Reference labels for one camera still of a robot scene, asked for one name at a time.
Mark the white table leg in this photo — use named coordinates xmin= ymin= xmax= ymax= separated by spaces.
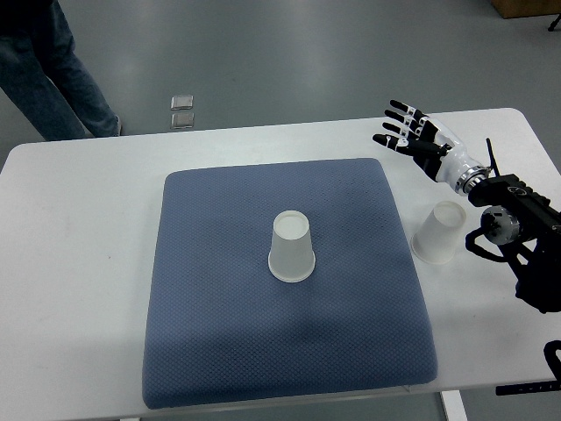
xmin=440 ymin=390 xmax=468 ymax=421

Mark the black tripod leg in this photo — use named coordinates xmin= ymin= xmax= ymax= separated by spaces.
xmin=548 ymin=14 xmax=561 ymax=32

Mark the metal floor plate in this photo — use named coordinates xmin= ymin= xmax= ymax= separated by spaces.
xmin=170 ymin=94 xmax=194 ymax=111
xmin=171 ymin=112 xmax=195 ymax=130

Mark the lower metal floor plate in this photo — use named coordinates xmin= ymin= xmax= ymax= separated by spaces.
xmin=171 ymin=112 xmax=195 ymax=130

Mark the brown cardboard box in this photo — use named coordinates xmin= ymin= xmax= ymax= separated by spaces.
xmin=491 ymin=0 xmax=560 ymax=19

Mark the black table control panel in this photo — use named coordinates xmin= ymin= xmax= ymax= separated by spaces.
xmin=495 ymin=381 xmax=560 ymax=396

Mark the blue fabric cushion mat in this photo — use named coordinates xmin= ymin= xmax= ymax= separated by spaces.
xmin=142 ymin=158 xmax=437 ymax=409

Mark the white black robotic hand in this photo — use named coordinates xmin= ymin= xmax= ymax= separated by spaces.
xmin=373 ymin=100 xmax=489 ymax=196

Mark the person in blue jeans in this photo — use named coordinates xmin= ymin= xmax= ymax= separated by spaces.
xmin=1 ymin=1 xmax=122 ymax=141

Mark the black cable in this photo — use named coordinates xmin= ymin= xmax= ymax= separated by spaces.
xmin=543 ymin=340 xmax=561 ymax=378

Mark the white paper cup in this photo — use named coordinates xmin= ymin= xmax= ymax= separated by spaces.
xmin=267 ymin=210 xmax=316 ymax=283
xmin=411 ymin=201 xmax=466 ymax=265

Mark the upper metal floor plate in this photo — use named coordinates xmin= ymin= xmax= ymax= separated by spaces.
xmin=170 ymin=94 xmax=194 ymax=111

